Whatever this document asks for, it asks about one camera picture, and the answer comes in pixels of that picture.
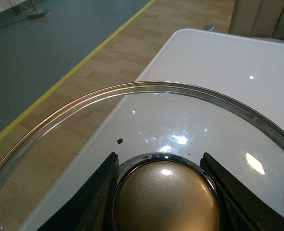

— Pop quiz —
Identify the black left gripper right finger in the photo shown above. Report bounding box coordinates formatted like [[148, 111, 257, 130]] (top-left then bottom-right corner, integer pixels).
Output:
[[200, 153, 284, 231]]

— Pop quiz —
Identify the glass pot lid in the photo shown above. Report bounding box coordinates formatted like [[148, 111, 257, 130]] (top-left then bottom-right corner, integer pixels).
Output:
[[0, 82, 284, 231]]

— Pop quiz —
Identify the beige chair right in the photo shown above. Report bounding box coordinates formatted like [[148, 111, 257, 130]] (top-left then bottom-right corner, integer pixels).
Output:
[[228, 0, 284, 41]]

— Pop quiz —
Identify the grey floor stand base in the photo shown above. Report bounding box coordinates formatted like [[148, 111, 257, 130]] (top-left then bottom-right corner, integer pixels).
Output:
[[0, 0, 52, 31]]

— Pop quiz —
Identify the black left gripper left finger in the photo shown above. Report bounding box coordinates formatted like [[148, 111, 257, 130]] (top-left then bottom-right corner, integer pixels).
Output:
[[38, 152, 119, 231]]

